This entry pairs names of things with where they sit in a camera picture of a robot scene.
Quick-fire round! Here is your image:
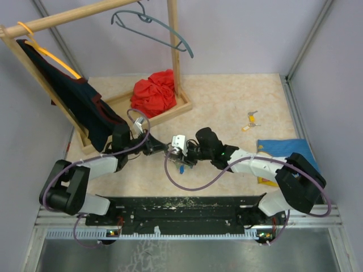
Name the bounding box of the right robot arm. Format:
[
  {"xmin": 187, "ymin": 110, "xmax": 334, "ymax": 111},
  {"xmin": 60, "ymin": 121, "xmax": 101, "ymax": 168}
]
[{"xmin": 165, "ymin": 127, "xmax": 326, "ymax": 227}]

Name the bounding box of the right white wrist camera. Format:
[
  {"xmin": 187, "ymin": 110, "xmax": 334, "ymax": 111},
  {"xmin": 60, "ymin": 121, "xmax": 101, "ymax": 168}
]
[{"xmin": 171, "ymin": 134, "xmax": 188, "ymax": 156}]

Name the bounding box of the metal numbered key organiser ring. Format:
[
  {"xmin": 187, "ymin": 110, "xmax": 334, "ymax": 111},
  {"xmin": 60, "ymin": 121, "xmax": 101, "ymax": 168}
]
[{"xmin": 166, "ymin": 150, "xmax": 185, "ymax": 168}]

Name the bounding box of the blue folded cloth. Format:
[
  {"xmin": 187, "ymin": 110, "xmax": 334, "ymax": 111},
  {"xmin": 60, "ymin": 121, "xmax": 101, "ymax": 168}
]
[{"xmin": 256, "ymin": 139, "xmax": 320, "ymax": 172}]

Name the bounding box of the yellow clothes hanger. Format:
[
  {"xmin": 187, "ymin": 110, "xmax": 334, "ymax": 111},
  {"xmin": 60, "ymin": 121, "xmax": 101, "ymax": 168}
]
[{"xmin": 17, "ymin": 22, "xmax": 81, "ymax": 79}]

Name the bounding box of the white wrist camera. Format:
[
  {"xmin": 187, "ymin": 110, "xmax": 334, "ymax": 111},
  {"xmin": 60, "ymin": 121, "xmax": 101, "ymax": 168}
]
[
  {"xmin": 171, "ymin": 134, "xmax": 188, "ymax": 156},
  {"xmin": 133, "ymin": 117, "xmax": 145, "ymax": 135}
]

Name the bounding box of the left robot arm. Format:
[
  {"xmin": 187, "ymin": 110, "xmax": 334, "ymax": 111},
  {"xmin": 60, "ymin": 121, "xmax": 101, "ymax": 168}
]
[{"xmin": 39, "ymin": 125, "xmax": 168, "ymax": 225}]

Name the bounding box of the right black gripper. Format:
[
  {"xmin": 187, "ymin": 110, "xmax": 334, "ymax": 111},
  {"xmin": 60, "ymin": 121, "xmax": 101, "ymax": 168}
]
[{"xmin": 176, "ymin": 141, "xmax": 213, "ymax": 166}]

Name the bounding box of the purple cable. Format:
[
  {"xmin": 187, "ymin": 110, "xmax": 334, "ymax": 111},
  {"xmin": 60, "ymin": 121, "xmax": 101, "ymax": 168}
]
[
  {"xmin": 42, "ymin": 108, "xmax": 151, "ymax": 249},
  {"xmin": 164, "ymin": 149, "xmax": 332, "ymax": 246}
]

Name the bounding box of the dark navy garment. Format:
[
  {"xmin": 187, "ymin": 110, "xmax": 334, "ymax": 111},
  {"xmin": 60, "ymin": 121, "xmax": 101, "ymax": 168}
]
[{"xmin": 16, "ymin": 39, "xmax": 126, "ymax": 152}]

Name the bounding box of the black base frame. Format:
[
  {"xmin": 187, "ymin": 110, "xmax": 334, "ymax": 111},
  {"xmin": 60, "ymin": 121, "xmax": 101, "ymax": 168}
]
[{"xmin": 86, "ymin": 196, "xmax": 286, "ymax": 235}]

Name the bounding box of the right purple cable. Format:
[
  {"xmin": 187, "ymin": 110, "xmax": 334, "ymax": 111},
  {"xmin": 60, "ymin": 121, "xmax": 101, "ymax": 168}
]
[{"xmin": 164, "ymin": 149, "xmax": 332, "ymax": 246}]

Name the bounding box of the wooden clothes rack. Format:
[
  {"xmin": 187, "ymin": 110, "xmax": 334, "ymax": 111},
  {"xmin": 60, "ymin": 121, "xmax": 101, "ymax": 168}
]
[{"xmin": 1, "ymin": 1, "xmax": 192, "ymax": 154}]

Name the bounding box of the key with yellow window tag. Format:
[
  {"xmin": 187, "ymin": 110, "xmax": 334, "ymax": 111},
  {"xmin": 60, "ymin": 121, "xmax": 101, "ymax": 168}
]
[{"xmin": 241, "ymin": 122, "xmax": 261, "ymax": 132}]

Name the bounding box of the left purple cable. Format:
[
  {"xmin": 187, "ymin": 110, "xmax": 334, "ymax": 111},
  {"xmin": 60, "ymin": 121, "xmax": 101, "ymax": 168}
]
[{"xmin": 42, "ymin": 108, "xmax": 151, "ymax": 249}]

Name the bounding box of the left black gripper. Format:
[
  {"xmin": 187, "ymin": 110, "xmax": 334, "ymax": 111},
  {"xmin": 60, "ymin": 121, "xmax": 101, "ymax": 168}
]
[{"xmin": 125, "ymin": 129, "xmax": 170, "ymax": 156}]

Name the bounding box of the teal clothes hanger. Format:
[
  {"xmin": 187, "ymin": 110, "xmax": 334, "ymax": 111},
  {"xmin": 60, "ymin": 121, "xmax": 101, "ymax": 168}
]
[{"xmin": 110, "ymin": 1, "xmax": 195, "ymax": 59}]

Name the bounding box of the red crumpled cloth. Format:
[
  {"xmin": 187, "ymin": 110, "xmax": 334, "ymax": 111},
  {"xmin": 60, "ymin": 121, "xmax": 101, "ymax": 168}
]
[{"xmin": 130, "ymin": 69, "xmax": 176, "ymax": 118}]

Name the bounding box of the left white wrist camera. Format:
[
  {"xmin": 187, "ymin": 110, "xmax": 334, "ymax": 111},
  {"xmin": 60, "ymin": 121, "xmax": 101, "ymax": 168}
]
[{"xmin": 133, "ymin": 117, "xmax": 145, "ymax": 135}]

